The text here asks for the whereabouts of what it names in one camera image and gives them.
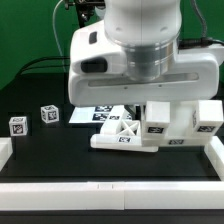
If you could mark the white chair seat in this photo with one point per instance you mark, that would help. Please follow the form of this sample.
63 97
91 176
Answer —
179 132

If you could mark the white wall block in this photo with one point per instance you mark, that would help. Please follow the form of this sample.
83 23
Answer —
214 150
5 151

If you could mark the white chair back frame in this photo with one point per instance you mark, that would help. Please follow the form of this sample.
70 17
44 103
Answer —
120 133

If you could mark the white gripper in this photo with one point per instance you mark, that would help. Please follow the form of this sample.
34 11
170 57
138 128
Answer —
191 77

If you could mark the white right wall block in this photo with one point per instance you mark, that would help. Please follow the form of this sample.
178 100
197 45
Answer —
214 150

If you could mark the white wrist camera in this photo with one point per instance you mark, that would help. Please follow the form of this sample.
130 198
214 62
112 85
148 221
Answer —
93 52

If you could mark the white tag base sheet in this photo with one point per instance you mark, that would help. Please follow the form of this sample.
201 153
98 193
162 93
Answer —
97 114

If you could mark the white left wall block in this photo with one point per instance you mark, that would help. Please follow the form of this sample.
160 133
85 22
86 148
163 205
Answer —
5 151

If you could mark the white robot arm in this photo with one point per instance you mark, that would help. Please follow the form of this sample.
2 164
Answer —
131 57

